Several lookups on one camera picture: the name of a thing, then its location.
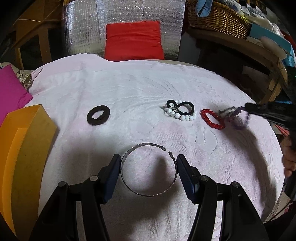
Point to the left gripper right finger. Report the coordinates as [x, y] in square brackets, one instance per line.
[190, 178]

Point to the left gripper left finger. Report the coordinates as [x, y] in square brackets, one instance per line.
[108, 177]

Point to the silver bangle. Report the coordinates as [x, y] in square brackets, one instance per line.
[148, 169]

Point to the person's right hand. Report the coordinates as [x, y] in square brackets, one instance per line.
[289, 157]

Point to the wooden shelf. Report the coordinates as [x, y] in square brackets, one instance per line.
[278, 78]

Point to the orange cardboard box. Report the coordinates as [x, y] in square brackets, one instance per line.
[26, 138]

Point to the wicker basket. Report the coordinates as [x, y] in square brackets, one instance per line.
[221, 19]

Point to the magenta cushion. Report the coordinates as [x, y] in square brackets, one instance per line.
[13, 95]

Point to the silver fabric pouch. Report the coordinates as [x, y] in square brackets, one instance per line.
[27, 78]

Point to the blue cloth in basket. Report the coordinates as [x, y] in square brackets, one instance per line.
[203, 8]

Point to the red cushion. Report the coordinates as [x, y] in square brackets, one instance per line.
[133, 41]

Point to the silver foil insulation sheet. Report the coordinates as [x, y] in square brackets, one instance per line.
[84, 23]

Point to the wooden side table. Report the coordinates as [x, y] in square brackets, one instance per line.
[39, 34]

